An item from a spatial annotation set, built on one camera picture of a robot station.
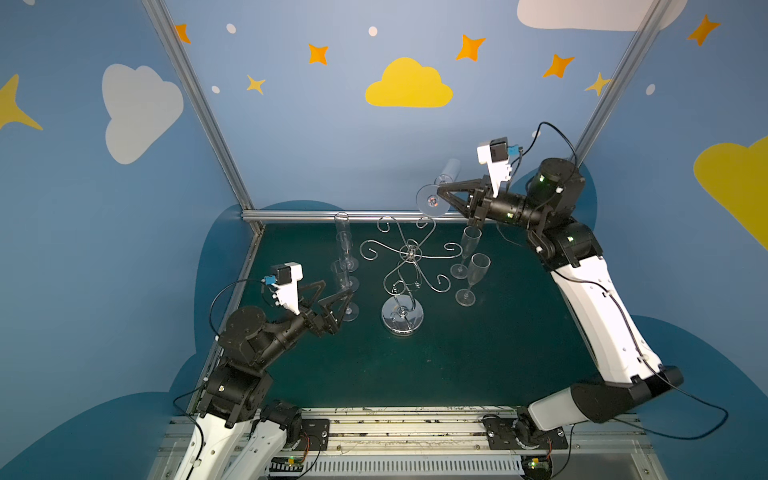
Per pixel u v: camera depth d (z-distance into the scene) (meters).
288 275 0.52
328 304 0.52
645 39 0.73
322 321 0.53
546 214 0.46
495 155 0.48
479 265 0.87
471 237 0.95
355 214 1.22
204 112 0.86
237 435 0.43
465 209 0.54
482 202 0.50
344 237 0.95
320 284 0.64
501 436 0.74
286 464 0.73
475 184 0.54
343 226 0.93
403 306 0.94
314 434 0.75
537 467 0.73
